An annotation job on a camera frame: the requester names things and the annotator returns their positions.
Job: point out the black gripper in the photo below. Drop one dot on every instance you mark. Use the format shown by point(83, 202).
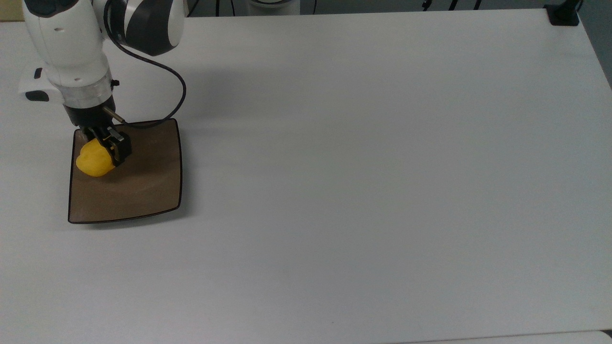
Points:
point(88, 117)

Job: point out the yellow potato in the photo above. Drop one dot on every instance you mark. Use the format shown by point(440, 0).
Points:
point(94, 160)

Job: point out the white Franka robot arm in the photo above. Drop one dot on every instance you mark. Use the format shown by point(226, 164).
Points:
point(67, 38)

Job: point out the brown square ceramic plate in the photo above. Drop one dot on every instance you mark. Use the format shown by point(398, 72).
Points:
point(143, 181)

